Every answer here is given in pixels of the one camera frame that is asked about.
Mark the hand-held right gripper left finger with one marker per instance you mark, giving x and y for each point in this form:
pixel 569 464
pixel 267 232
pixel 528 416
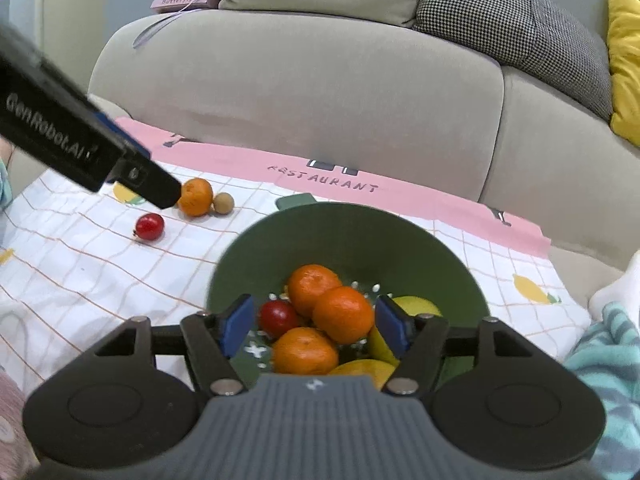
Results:
pixel 237 325

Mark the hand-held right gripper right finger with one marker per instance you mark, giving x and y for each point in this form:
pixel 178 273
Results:
pixel 392 327

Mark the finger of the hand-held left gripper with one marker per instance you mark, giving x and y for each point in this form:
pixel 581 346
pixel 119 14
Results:
pixel 150 182
pixel 122 135

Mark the red cherry tomato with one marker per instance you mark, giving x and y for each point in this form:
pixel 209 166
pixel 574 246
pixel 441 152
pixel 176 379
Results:
pixel 149 226
pixel 276 319

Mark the orange tangerine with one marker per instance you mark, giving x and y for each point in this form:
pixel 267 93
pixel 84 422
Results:
pixel 314 287
pixel 195 196
pixel 344 314
pixel 305 352

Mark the small brown round fruit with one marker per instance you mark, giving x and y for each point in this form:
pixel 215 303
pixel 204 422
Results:
pixel 223 203

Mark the green plastic colander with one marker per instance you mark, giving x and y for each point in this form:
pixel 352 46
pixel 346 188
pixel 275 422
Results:
pixel 350 235

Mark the pink and white printed cloth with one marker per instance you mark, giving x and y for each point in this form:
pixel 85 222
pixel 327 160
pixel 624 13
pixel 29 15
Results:
pixel 100 270

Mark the cream door panel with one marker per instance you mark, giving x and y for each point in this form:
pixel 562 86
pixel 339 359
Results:
pixel 70 10

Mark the lilac ribbon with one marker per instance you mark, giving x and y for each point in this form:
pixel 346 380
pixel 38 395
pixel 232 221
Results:
pixel 150 30

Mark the pink book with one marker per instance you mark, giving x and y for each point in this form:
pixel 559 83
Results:
pixel 180 2

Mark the beige sofa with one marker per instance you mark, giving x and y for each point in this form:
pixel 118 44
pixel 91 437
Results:
pixel 300 85

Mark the person's right striped pants leg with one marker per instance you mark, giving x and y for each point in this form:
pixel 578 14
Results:
pixel 610 375

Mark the person's right white sock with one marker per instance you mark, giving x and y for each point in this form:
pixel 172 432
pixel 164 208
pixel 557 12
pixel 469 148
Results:
pixel 620 290

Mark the pink fuzzy cloth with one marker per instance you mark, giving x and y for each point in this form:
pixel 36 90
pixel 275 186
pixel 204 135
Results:
pixel 12 410

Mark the black-white houndstooth cushion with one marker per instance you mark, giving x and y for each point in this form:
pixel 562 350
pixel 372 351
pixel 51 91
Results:
pixel 515 25

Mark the yellow cushion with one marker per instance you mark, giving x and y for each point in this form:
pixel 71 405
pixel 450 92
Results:
pixel 625 60

